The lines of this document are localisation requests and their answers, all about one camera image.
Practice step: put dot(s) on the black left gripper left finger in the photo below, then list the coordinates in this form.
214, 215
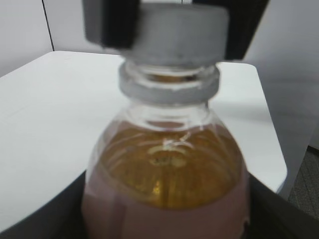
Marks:
60, 218

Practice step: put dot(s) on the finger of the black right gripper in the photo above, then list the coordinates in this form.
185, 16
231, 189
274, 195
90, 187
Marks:
111, 23
244, 19

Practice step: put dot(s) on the peach oolong tea bottle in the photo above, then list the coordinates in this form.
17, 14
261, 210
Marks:
166, 167

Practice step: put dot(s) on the white bottle cap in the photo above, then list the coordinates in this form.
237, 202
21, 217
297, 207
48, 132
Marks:
179, 35

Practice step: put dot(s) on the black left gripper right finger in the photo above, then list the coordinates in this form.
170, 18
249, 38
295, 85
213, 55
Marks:
274, 218

